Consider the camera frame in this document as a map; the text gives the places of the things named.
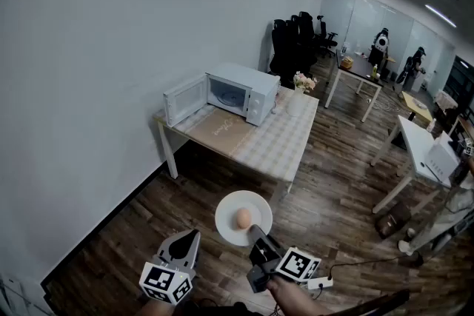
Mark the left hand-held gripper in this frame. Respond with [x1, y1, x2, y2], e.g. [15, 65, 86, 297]
[139, 229, 201, 305]

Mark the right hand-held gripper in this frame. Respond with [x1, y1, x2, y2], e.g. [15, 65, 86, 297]
[246, 224, 321, 294]

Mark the brown egg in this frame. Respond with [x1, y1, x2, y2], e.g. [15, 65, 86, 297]
[235, 208, 252, 230]

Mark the white round plate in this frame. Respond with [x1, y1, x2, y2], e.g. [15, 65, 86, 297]
[214, 190, 274, 248]

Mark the white microwave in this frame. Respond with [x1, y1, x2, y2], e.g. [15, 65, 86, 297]
[162, 61, 281, 127]

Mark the person's left forearm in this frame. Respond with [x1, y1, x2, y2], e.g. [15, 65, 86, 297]
[135, 297, 179, 316]

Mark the person's right forearm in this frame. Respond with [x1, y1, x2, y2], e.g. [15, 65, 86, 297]
[265, 275, 331, 316]

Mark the brown placemat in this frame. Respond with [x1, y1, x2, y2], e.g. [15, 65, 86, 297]
[184, 107, 260, 157]

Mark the black chest-mounted panel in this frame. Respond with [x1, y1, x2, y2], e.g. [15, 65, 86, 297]
[318, 288, 411, 316]

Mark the brown bag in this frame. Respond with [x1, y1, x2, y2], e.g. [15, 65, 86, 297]
[374, 201, 413, 240]

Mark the white vase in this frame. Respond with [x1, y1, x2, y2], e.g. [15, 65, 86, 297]
[287, 87, 307, 118]

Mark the pink flower bunch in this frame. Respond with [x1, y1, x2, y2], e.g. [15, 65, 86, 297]
[293, 71, 318, 93]

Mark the white table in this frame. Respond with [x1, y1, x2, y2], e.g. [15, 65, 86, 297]
[371, 114, 453, 215]

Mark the black-topped white-legged table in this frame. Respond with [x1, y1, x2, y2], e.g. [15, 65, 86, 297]
[324, 49, 384, 123]

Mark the white box appliance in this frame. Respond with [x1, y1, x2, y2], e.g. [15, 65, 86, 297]
[424, 131, 461, 183]

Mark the yellow-topped table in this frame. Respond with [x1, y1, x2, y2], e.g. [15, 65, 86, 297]
[401, 90, 434, 124]

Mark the wooden-topped desk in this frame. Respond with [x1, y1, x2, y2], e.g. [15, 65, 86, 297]
[353, 50, 397, 66]

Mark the table with light cloth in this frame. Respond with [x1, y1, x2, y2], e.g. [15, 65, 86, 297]
[433, 90, 459, 111]

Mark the ceiling strip light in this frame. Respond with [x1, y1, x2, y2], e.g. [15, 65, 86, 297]
[424, 4, 458, 28]

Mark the black cable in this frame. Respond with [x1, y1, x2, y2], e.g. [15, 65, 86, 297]
[327, 253, 420, 280]

